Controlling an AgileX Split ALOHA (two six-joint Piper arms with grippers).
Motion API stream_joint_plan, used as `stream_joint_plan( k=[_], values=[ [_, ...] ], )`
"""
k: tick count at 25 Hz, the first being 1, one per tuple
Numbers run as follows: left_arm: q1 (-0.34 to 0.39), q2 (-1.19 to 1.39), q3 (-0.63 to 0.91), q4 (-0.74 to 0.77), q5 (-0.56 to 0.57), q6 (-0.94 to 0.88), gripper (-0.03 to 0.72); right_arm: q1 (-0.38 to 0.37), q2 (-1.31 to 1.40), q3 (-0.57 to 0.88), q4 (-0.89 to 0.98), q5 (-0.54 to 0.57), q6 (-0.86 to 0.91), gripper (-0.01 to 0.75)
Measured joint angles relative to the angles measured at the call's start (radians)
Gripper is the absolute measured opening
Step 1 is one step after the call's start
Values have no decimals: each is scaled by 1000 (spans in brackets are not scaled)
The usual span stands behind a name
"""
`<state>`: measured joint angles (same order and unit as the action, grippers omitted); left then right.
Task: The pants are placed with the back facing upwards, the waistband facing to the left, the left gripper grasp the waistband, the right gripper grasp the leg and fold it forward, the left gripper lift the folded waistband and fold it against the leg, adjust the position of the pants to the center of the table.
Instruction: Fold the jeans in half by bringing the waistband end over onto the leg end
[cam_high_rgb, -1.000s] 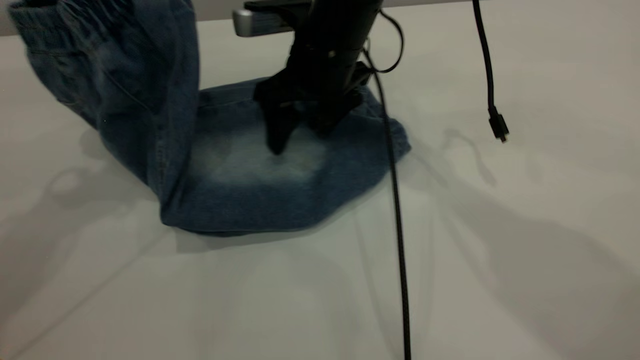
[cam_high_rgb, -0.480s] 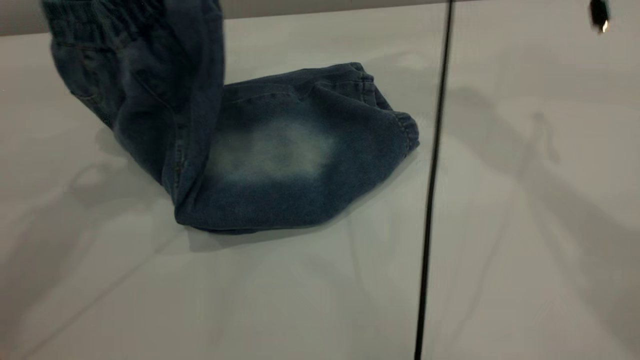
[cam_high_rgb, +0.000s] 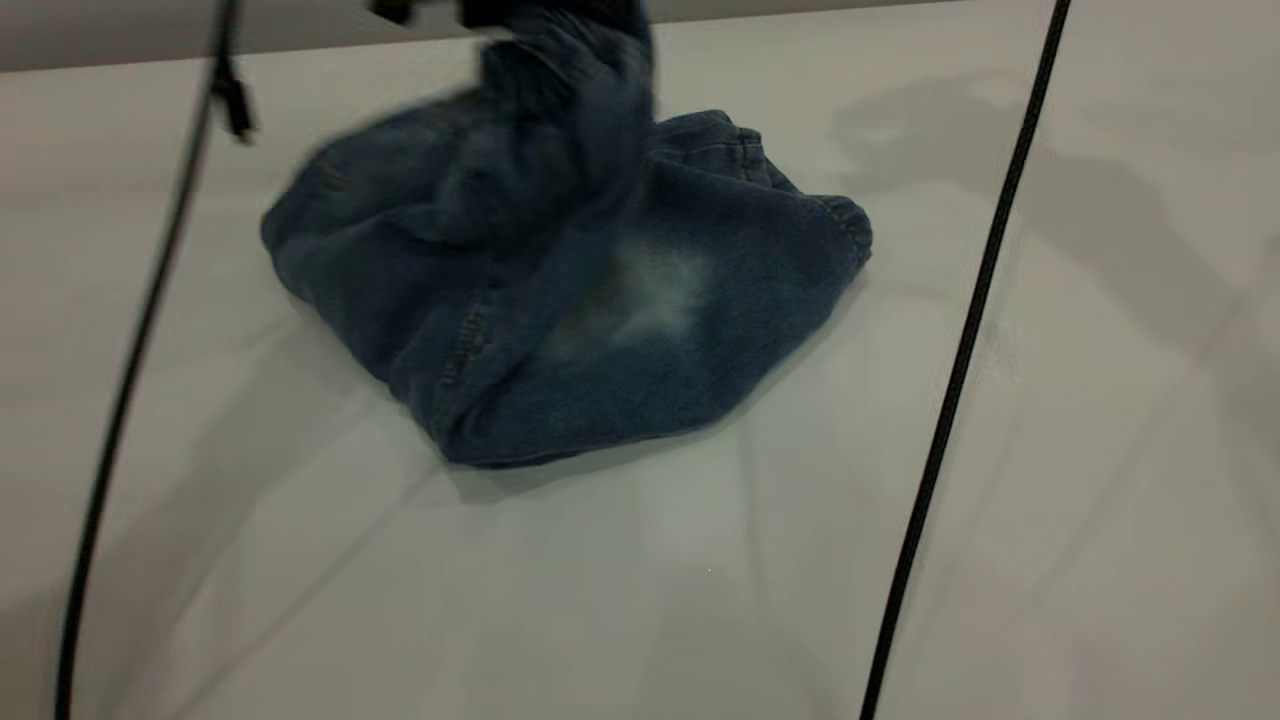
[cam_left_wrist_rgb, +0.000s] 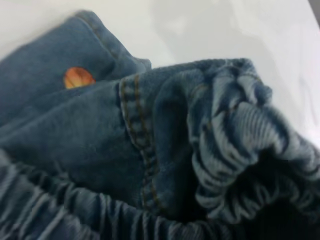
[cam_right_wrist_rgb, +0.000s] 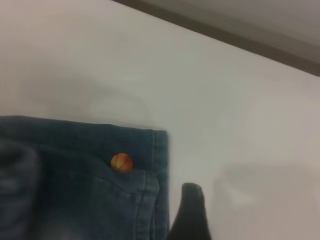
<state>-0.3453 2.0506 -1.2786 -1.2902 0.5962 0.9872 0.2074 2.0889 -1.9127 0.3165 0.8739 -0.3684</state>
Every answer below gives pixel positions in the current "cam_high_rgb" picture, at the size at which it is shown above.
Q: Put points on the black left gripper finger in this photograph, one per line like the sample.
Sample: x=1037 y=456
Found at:
x=488 y=12
x=395 y=10

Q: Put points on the blue denim shorts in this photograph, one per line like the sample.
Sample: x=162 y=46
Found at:
x=600 y=330

